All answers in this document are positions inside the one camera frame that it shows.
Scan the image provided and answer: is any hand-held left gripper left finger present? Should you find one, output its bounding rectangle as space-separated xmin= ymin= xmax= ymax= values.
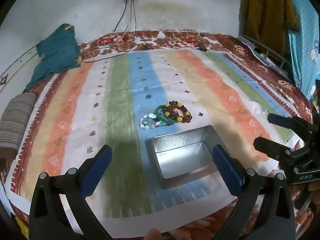
xmin=29 ymin=144 xmax=113 ymax=240

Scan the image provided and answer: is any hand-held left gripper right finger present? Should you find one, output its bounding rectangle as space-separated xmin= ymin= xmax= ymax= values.
xmin=212 ymin=144 xmax=296 ymax=240

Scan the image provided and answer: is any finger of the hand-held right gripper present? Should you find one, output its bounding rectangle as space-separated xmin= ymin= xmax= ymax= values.
xmin=253 ymin=137 xmax=293 ymax=162
xmin=267 ymin=113 xmax=301 ymax=131

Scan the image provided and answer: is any silver metal tin box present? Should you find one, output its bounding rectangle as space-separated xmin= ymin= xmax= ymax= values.
xmin=150 ymin=125 xmax=221 ymax=187

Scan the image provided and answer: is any light blue bead bracelet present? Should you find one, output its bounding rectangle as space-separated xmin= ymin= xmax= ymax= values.
xmin=140 ymin=113 xmax=161 ymax=130

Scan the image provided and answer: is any dark red bead bracelet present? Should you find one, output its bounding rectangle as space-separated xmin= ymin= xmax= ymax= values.
xmin=164 ymin=100 xmax=193 ymax=124

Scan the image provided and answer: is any green jade bangle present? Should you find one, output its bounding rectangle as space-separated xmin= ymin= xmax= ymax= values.
xmin=155 ymin=105 xmax=181 ymax=125

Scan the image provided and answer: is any person's left hand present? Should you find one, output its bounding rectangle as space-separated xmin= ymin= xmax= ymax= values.
xmin=145 ymin=228 xmax=163 ymax=240

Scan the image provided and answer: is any pastel striped cloth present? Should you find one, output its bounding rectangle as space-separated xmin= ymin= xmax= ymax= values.
xmin=6 ymin=47 xmax=304 ymax=227

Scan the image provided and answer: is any brown floral blanket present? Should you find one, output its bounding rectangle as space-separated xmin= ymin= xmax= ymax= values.
xmin=0 ymin=29 xmax=314 ymax=240

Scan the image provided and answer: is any turquoise printed cloth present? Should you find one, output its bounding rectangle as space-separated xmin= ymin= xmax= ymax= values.
xmin=285 ymin=0 xmax=320 ymax=98

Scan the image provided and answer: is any grey striped rolled cloth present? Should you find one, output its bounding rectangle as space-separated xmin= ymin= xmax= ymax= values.
xmin=0 ymin=92 xmax=38 ymax=159

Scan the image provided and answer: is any mustard hanging garment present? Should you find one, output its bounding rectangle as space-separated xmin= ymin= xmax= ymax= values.
xmin=240 ymin=0 xmax=299 ymax=53

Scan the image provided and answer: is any teal cloth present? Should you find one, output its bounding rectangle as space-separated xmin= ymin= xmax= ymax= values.
xmin=25 ymin=23 xmax=83 ymax=91

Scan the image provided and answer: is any white wire rack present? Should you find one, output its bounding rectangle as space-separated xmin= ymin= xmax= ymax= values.
xmin=236 ymin=35 xmax=291 ymax=76

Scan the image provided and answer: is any black power cable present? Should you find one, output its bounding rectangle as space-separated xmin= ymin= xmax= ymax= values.
xmin=111 ymin=0 xmax=128 ymax=33
xmin=76 ymin=0 xmax=138 ymax=63

